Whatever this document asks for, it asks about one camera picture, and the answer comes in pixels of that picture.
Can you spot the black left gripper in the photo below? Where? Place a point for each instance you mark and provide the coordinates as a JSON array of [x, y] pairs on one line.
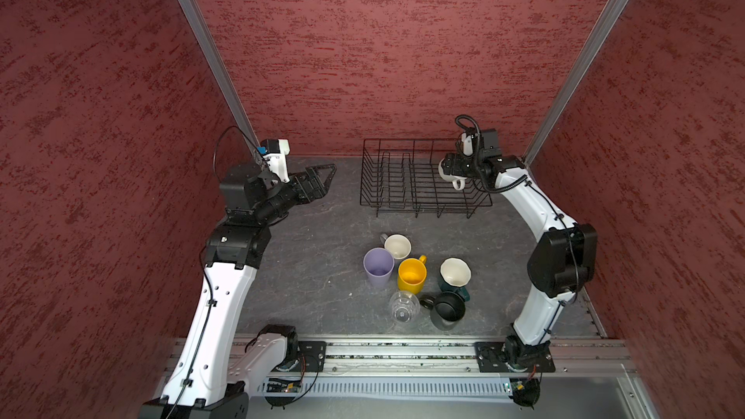
[[307, 196]]

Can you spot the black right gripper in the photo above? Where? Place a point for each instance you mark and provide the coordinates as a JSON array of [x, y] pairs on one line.
[[458, 165]]

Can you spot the white mug red inside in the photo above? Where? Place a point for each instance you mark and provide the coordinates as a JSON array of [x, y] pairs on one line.
[[457, 182]]

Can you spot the dark green white-inside mug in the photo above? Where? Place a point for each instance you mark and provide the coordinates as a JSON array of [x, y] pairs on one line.
[[454, 276]]

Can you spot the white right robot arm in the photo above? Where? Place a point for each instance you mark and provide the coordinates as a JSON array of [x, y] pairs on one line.
[[562, 262]]

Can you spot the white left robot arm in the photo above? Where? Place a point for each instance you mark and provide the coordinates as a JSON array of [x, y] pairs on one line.
[[205, 382]]

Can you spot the small cream mug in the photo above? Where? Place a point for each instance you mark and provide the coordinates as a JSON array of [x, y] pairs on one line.
[[399, 246]]

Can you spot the lilac plastic cup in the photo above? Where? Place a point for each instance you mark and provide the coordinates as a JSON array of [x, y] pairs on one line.
[[378, 264]]

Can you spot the yellow mug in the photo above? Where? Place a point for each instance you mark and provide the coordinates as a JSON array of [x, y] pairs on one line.
[[412, 274]]

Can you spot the black mug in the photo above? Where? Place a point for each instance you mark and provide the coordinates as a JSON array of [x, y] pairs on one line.
[[446, 309]]

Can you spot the clear glass cup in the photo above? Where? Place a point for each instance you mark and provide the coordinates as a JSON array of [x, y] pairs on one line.
[[404, 307]]

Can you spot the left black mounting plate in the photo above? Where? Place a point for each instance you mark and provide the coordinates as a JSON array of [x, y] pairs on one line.
[[311, 356]]

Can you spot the black mounting plate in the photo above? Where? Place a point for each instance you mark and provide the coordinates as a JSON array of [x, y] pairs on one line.
[[311, 356], [492, 358]]

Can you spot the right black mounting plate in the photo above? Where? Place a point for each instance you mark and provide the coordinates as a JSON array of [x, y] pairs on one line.
[[492, 358]]

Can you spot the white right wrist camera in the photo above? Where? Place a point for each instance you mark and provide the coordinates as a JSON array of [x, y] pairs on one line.
[[485, 143]]

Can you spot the black wire dish rack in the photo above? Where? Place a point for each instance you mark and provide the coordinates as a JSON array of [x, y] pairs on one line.
[[401, 176]]

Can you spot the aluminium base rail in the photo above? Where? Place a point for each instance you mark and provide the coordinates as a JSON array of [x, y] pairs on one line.
[[426, 368]]

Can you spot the left aluminium corner post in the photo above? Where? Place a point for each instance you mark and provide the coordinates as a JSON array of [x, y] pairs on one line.
[[200, 29]]

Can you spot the aluminium corner post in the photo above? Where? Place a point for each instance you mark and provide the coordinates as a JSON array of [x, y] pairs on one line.
[[602, 28], [200, 29]]

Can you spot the right aluminium corner post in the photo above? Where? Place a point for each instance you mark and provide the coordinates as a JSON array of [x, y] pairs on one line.
[[602, 28]]

